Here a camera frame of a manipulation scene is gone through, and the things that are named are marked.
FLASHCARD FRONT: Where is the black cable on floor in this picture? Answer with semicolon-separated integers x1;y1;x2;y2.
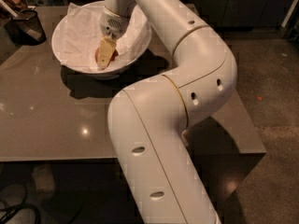
0;184;42;224

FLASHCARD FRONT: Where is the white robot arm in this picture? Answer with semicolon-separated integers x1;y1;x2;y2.
100;0;237;224

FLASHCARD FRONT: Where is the white paper napkin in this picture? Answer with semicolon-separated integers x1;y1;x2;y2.
59;2;151;73

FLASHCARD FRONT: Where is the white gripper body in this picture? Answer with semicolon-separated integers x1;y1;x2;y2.
100;7;131;39

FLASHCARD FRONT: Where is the black mesh pen holder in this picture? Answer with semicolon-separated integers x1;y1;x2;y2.
5;10;47;46

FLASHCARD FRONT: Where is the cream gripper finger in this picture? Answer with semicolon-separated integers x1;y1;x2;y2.
97;36;117;69

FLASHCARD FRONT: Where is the red apple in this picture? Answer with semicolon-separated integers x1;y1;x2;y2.
94;49;119;63

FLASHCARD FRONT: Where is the white ceramic bowl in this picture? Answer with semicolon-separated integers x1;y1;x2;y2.
50;0;153;80

